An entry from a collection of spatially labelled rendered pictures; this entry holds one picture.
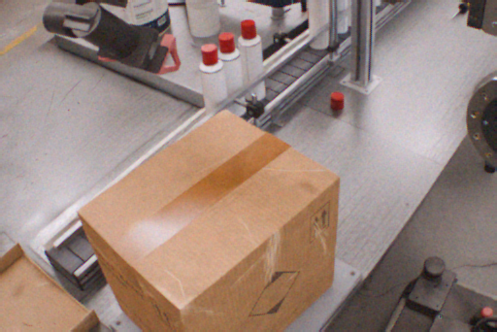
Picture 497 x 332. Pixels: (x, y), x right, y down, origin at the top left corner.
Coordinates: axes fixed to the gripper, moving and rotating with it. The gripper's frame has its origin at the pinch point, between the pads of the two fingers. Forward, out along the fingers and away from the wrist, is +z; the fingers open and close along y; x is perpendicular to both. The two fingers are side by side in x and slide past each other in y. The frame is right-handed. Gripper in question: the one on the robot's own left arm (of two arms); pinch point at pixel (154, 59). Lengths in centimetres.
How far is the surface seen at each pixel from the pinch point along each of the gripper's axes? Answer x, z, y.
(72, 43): -7, 43, 69
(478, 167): -27, 175, -45
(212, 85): -2.0, 23.3, 1.7
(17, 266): 47, 5, 20
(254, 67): -10.3, 33.5, -0.5
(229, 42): -11.7, 21.9, 0.8
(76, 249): 37.8, 6.9, 8.0
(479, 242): 5, 149, -57
